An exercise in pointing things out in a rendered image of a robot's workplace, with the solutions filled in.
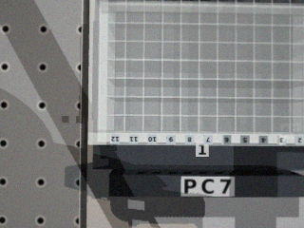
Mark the grey flat base plate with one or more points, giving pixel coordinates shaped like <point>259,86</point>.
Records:
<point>40,101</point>

